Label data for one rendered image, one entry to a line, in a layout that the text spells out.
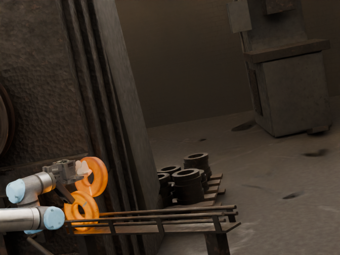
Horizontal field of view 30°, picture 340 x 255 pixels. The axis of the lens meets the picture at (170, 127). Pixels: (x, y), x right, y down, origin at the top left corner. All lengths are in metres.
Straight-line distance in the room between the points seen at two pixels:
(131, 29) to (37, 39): 5.99
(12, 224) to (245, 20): 4.64
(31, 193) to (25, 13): 0.79
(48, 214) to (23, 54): 0.81
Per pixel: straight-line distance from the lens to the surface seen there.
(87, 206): 2.39
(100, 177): 2.41
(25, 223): 2.12
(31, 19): 2.67
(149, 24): 8.57
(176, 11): 8.52
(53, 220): 2.14
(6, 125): 2.59
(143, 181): 3.54
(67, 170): 2.35
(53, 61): 2.65
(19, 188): 2.24
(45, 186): 2.30
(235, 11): 6.39
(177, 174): 4.31
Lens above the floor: 1.33
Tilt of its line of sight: 9 degrees down
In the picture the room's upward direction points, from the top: 11 degrees counter-clockwise
